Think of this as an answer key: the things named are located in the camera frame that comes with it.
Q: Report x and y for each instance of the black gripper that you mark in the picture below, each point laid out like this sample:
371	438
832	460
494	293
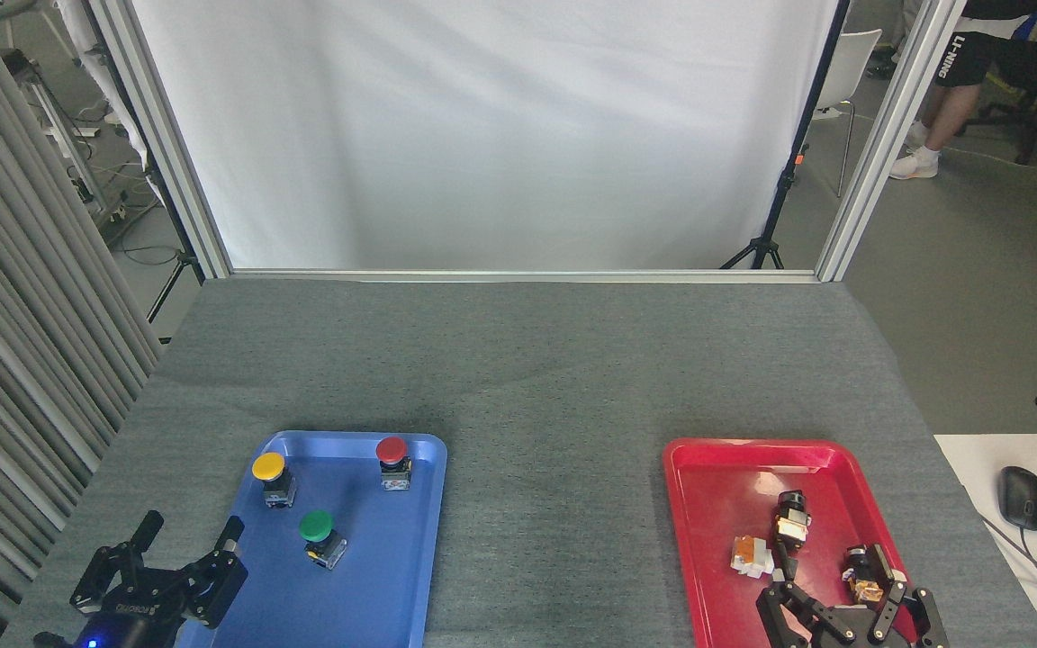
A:
847	627
136	621

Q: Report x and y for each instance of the green push button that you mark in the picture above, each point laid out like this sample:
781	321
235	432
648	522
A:
316	526

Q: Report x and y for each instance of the yellow push button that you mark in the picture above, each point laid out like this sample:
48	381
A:
268	466

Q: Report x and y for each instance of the red push button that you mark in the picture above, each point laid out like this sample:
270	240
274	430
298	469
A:
392	449

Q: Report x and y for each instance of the red plastic tray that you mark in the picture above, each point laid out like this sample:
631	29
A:
716	540

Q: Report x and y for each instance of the white desk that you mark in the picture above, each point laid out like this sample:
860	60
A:
1023	576

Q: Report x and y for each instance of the black computer mouse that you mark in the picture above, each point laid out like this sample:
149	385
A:
1023	497

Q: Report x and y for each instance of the blue plastic tray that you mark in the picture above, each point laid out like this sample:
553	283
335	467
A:
374	576

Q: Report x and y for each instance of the grey pleated curtain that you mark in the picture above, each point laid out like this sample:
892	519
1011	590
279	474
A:
23	360

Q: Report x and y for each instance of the black tripod light stand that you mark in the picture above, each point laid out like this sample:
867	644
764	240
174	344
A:
178	256
784	189

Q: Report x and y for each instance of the grey felt table cloth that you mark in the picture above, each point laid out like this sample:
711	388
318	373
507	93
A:
527	378

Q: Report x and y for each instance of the white chair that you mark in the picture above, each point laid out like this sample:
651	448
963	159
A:
850	67

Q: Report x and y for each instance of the white backdrop cloth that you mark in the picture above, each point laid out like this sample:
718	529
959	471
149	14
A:
482	126

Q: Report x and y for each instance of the person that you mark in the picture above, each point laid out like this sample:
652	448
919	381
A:
964	63

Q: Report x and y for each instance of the black orange switch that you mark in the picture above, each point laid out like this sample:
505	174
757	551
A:
862	580

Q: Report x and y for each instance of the black white selector switch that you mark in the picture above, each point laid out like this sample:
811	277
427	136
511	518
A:
791	522

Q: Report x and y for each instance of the white orange switch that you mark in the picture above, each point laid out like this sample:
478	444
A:
750	556

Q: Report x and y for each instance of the silver aluminium frame post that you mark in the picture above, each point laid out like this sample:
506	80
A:
167	144
888	135

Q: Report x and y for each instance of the silver aluminium frame crossbar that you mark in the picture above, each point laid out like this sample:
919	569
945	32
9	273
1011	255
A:
518	275

